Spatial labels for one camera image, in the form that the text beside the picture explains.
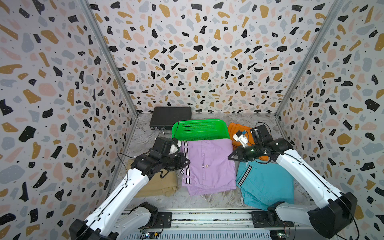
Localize tan pants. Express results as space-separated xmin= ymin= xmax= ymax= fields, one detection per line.
xmin=135 ymin=172 xmax=179 ymax=198

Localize purple pants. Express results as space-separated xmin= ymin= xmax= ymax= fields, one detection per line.
xmin=181 ymin=139 xmax=237 ymax=196

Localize orange pants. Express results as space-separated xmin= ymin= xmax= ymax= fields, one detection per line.
xmin=228 ymin=122 xmax=272 ymax=164

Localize teal pants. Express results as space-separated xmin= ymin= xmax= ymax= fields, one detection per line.
xmin=236 ymin=162 xmax=294 ymax=211

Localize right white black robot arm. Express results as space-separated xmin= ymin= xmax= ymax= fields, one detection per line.
xmin=228 ymin=134 xmax=358 ymax=239

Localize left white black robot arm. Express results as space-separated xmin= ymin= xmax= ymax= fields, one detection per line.
xmin=70 ymin=153 xmax=191 ymax=240

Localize green plastic basket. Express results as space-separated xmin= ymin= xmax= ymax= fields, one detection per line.
xmin=172 ymin=119 xmax=230 ymax=141

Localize black flat box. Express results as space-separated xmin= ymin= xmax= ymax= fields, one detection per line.
xmin=150 ymin=107 xmax=192 ymax=131

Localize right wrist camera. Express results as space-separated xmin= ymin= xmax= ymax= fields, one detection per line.
xmin=233 ymin=131 xmax=253 ymax=148

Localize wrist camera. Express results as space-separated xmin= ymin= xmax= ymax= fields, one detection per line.
xmin=152 ymin=137 xmax=180 ymax=156
xmin=233 ymin=131 xmax=253 ymax=148

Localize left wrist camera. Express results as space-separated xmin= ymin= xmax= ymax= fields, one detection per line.
xmin=152 ymin=137 xmax=180 ymax=156

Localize left aluminium corner post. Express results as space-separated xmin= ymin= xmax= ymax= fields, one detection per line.
xmin=78 ymin=0 xmax=139 ymax=118

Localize aluminium corner post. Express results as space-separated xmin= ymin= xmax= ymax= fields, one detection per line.
xmin=78 ymin=0 xmax=139 ymax=118
xmin=275 ymin=0 xmax=345 ymax=120

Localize right aluminium corner post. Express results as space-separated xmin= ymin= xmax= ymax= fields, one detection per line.
xmin=275 ymin=0 xmax=345 ymax=120

